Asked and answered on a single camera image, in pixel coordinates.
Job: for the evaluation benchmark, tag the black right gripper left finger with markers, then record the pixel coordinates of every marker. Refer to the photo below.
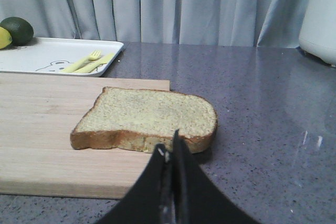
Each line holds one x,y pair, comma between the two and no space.
150,198

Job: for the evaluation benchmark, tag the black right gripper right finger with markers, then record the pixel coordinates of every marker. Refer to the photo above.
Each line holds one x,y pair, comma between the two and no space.
196,198

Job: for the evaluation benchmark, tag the bread slice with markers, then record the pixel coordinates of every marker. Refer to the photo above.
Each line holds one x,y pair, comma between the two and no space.
138,119

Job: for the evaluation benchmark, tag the white rectangular tray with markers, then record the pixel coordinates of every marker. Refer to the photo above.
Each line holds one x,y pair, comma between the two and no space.
51,55

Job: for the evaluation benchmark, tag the wooden cutting board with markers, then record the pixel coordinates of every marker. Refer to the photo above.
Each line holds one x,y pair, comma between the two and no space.
38,113

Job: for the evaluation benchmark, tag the yellow plastic knife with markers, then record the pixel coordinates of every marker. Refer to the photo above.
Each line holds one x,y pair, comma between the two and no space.
92,66

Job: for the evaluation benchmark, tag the yellow plastic fork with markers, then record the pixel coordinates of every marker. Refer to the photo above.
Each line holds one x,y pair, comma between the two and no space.
76,65

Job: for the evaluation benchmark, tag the grey curtain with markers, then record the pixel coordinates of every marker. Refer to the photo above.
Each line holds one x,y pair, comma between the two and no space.
261,23

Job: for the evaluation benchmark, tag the white kitchen appliance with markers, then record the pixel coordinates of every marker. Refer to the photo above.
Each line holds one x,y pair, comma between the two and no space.
317,34

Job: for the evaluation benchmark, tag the green lime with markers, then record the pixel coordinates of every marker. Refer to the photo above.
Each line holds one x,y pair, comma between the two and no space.
20,30

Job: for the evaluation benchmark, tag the yellow lemon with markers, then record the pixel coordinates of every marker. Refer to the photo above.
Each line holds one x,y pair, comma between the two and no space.
5,38

